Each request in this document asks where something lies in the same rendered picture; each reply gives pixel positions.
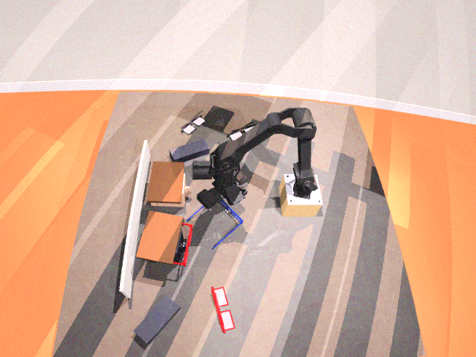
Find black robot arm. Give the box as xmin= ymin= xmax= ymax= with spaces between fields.
xmin=193 ymin=107 xmax=318 ymax=205

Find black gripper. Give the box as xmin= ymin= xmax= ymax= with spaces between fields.
xmin=196 ymin=170 xmax=247 ymax=210

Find black-framed glasses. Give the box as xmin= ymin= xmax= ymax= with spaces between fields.
xmin=227 ymin=121 xmax=256 ymax=140

